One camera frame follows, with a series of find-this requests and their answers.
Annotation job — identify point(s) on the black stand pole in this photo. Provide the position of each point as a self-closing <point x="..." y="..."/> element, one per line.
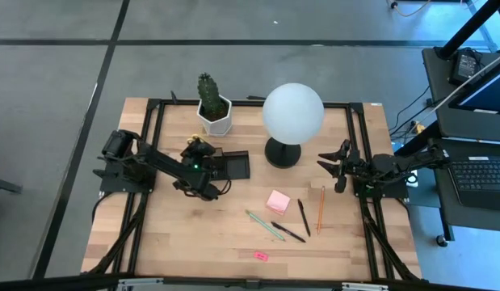
<point x="467" y="28"/>

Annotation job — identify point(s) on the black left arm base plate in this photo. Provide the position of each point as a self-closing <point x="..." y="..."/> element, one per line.
<point x="112" y="186"/>

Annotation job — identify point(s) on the pink sticky note pad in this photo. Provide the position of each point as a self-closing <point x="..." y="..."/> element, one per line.
<point x="278" y="201"/>

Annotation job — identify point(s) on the orange pencil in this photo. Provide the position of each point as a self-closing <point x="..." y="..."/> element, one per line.
<point x="321" y="210"/>

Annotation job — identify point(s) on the thin white rod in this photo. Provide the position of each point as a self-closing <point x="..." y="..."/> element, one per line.
<point x="476" y="77"/>

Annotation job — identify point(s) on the pink eraser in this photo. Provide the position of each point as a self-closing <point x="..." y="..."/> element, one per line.
<point x="261" y="256"/>

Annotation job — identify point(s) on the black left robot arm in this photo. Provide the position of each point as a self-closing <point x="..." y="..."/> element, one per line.
<point x="160" y="161"/>

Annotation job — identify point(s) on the black desk organizer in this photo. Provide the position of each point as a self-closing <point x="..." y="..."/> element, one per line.
<point x="237" y="165"/>

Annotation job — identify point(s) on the black aluminium table frame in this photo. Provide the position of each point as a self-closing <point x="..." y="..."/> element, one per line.
<point x="185" y="102"/>

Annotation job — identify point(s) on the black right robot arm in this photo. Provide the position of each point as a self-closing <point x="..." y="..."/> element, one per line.
<point x="399" y="161"/>

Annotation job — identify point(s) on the black caster wheel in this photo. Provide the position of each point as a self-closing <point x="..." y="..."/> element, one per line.
<point x="442" y="241"/>

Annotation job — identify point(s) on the grey furniture foot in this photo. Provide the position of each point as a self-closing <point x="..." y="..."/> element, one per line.
<point x="3" y="185"/>

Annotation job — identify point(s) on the white globe table lamp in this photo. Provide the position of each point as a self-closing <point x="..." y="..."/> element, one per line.
<point x="293" y="113"/>

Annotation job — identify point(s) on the black keyboard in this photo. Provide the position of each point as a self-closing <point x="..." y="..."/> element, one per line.
<point x="480" y="174"/>

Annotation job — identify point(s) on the black keyboard tray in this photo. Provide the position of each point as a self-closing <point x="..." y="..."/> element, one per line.
<point x="445" y="198"/>

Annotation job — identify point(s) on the white hexagonal plant pot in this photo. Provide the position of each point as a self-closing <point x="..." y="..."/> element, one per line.
<point x="217" y="127"/>

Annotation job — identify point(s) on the black side desk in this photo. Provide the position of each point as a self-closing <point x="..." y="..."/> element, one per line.
<point x="439" y="101"/>

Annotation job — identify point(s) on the black power adapter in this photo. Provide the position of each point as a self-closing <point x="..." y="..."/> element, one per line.
<point x="465" y="66"/>

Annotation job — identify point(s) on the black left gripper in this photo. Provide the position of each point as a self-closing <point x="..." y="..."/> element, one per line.
<point x="199" y="155"/>

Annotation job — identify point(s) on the black computer monitor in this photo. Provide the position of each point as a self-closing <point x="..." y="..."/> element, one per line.
<point x="488" y="95"/>

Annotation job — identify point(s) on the small white box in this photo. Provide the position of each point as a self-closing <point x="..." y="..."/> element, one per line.
<point x="413" y="180"/>

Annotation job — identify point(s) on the green cactus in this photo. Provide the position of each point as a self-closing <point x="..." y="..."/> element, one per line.
<point x="209" y="95"/>

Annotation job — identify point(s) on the black ballpoint pen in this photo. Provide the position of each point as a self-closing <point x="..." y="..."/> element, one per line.
<point x="303" y="217"/>
<point x="288" y="232"/>

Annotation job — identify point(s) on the green pencil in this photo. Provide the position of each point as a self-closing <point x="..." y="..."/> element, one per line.
<point x="265" y="225"/>

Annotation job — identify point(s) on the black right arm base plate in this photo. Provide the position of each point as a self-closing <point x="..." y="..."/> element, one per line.
<point x="391" y="193"/>

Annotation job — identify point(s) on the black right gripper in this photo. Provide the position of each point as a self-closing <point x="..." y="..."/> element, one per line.
<point x="350" y="163"/>

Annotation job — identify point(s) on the yellow plug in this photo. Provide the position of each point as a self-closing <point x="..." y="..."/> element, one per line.
<point x="419" y="127"/>

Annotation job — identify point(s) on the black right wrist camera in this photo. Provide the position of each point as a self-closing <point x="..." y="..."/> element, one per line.
<point x="341" y="184"/>

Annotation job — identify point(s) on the black rig crossbar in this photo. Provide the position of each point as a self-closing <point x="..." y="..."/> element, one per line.
<point x="249" y="285"/>

